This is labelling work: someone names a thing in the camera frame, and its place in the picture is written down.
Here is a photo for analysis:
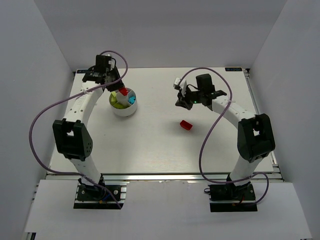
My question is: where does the red lego short brick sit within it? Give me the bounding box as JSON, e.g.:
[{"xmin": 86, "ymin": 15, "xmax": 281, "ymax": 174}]
[{"xmin": 180, "ymin": 120, "xmax": 193, "ymax": 131}]

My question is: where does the aluminium table frame rail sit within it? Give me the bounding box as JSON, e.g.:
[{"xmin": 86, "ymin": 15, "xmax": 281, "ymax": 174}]
[{"xmin": 243, "ymin": 68, "xmax": 281, "ymax": 174}]

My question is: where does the red lego long brick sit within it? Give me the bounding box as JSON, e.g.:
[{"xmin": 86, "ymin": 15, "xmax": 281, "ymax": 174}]
[{"xmin": 119, "ymin": 87, "xmax": 129, "ymax": 96}]

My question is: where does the light green lego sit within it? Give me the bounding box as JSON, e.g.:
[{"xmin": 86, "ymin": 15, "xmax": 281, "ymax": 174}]
[{"xmin": 109, "ymin": 91, "xmax": 117, "ymax": 105}]

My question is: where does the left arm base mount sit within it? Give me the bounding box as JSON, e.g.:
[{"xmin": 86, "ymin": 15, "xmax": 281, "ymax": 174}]
[{"xmin": 73, "ymin": 176, "xmax": 127, "ymax": 210}]

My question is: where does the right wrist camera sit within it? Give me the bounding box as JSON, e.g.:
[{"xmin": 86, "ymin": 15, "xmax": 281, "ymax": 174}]
[{"xmin": 173, "ymin": 77, "xmax": 188, "ymax": 97}]

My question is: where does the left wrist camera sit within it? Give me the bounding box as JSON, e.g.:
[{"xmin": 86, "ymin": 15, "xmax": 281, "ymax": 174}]
[{"xmin": 103, "ymin": 52, "xmax": 112, "ymax": 58}]

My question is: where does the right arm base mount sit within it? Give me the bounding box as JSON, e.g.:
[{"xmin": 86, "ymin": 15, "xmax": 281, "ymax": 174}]
[{"xmin": 204, "ymin": 182, "xmax": 258, "ymax": 213}]

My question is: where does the right blue table label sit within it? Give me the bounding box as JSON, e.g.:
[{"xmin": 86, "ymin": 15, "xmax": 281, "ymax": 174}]
[{"xmin": 224, "ymin": 67, "xmax": 243, "ymax": 72}]

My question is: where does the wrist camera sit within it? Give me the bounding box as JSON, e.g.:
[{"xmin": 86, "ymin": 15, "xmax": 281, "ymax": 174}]
[
  {"xmin": 173, "ymin": 77, "xmax": 188, "ymax": 97},
  {"xmin": 103, "ymin": 52, "xmax": 112, "ymax": 58}
]

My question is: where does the cyan lego brick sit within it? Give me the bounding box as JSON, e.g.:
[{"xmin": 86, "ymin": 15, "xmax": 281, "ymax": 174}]
[{"xmin": 128, "ymin": 96, "xmax": 136, "ymax": 105}]

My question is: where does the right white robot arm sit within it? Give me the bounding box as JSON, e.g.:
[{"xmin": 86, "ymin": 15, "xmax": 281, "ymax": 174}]
[{"xmin": 173, "ymin": 74, "xmax": 276, "ymax": 187}]

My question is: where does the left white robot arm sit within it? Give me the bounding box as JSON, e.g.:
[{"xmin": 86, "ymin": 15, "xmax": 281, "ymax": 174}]
[{"xmin": 52, "ymin": 54, "xmax": 124, "ymax": 187}]

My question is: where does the left blue table label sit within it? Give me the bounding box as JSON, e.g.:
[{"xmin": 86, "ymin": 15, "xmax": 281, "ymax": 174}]
[{"xmin": 76, "ymin": 69, "xmax": 88, "ymax": 74}]

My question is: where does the white divided round container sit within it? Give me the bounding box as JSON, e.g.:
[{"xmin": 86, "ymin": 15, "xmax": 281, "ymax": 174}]
[{"xmin": 109, "ymin": 87, "xmax": 138, "ymax": 117}]

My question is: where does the blue table label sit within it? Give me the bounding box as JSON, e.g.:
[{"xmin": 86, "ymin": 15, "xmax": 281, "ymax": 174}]
[
  {"xmin": 224, "ymin": 67, "xmax": 243, "ymax": 72},
  {"xmin": 76, "ymin": 69, "xmax": 88, "ymax": 74}
]

